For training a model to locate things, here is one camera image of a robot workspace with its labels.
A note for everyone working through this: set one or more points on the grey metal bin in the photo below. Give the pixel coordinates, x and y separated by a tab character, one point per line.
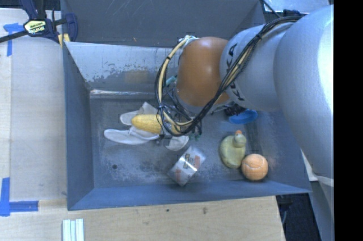
136	171

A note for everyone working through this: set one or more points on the blue plastic cup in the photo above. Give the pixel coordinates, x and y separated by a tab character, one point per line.
245	118

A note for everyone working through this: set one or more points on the yellow toy corn white husk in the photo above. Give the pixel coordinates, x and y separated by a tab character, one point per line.
144	123

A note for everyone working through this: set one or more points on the pale wood flat board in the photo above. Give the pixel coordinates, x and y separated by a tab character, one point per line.
37	120

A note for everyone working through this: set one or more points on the orange ball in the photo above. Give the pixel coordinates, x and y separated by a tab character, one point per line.
254	167

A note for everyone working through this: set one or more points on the yellow rubber duck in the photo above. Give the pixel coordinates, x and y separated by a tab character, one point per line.
232	153

